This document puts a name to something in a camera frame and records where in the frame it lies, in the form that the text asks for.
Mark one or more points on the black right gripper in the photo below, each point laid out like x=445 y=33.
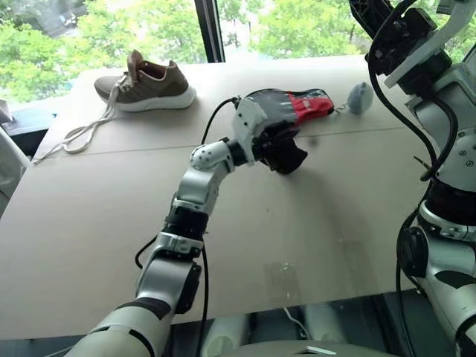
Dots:
x=398 y=41

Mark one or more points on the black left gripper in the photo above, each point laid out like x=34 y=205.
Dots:
x=264 y=147

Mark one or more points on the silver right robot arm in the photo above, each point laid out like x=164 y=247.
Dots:
x=461 y=111

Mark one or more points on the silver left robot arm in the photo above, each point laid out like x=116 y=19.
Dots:
x=193 y=186

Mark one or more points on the red black paddle case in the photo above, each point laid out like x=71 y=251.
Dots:
x=308 y=106

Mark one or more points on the brown sneaker with white sole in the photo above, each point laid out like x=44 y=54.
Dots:
x=152 y=87

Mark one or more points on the grey rounded robot leg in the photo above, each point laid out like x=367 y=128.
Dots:
x=227 y=334
x=323 y=323

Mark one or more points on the white chair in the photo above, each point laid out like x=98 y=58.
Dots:
x=11 y=163

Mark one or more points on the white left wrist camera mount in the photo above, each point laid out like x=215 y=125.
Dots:
x=247 y=122

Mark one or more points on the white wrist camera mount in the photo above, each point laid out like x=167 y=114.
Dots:
x=247 y=122
x=420 y=56

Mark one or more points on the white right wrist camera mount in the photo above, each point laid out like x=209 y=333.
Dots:
x=420 y=56

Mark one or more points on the dark window frame pillar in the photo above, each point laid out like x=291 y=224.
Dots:
x=210 y=29

